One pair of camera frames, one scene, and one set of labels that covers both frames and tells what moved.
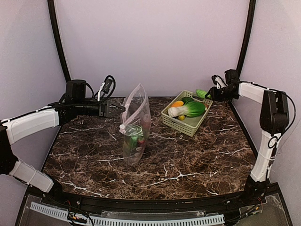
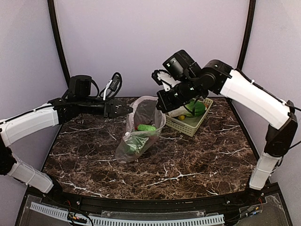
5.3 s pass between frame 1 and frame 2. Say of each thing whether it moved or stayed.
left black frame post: stayed
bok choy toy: stayed
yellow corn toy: stayed
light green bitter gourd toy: moved
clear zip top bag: moved
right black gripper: moved
